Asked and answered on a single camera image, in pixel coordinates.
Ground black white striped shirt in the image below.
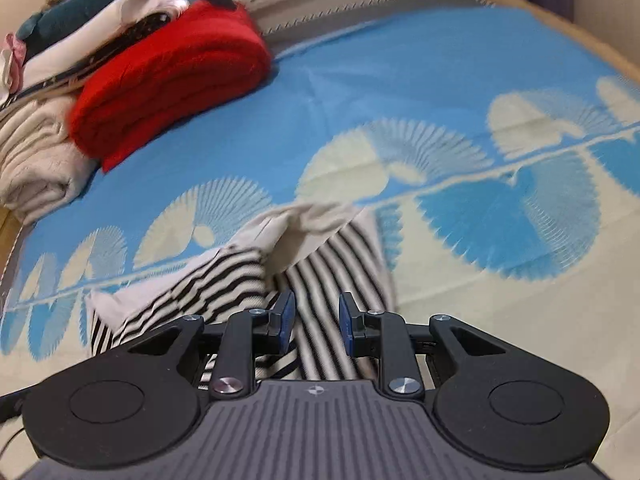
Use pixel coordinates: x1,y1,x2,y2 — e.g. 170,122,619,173
88,204,394,380

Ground blue cream patterned bedsheet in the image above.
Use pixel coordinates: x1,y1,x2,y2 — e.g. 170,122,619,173
1,0,639,477

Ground wooden bed frame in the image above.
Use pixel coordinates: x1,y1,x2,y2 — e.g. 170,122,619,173
488,0,639,84

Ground white folded clothes pile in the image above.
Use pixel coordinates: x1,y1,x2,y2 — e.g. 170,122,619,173
1,0,190,118

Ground cream folded blanket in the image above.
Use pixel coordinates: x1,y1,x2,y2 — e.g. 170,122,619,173
1,96,96,224

